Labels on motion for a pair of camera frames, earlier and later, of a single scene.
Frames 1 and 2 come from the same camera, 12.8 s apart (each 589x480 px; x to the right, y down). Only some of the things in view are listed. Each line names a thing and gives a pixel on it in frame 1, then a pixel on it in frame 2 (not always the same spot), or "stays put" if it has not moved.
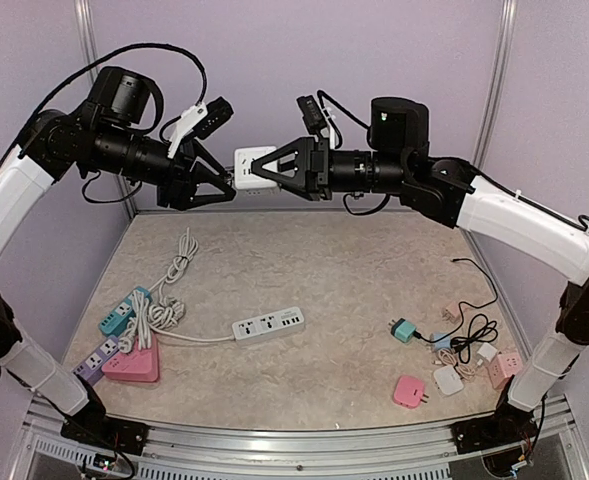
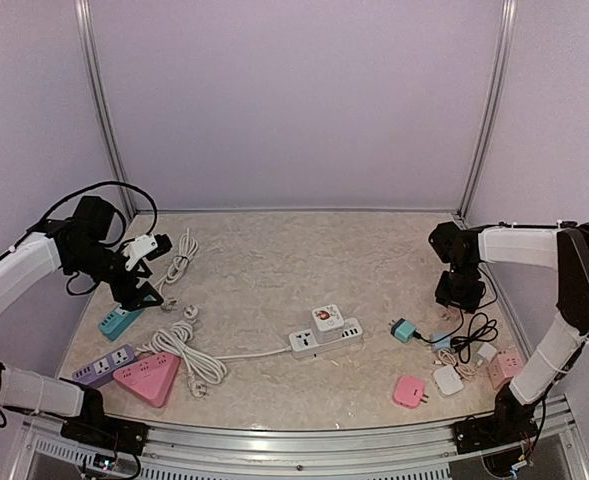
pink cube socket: x=503 y=367 stays put
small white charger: x=487 y=351 stays put
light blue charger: x=443 y=343 stays put
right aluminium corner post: x=497 y=84 stays put
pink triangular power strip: x=136 y=365 to x=153 y=378
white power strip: x=269 y=325 to x=303 y=343
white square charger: x=449 y=380 stays put
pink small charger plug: x=452 y=313 stays put
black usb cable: x=462 y=303 stays put
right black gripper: x=309 y=181 to x=444 y=297
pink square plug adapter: x=409 y=391 stays put
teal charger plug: x=402 y=329 stays put
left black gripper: x=181 y=187 to x=131 y=300
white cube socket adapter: x=244 y=178 to x=328 y=324
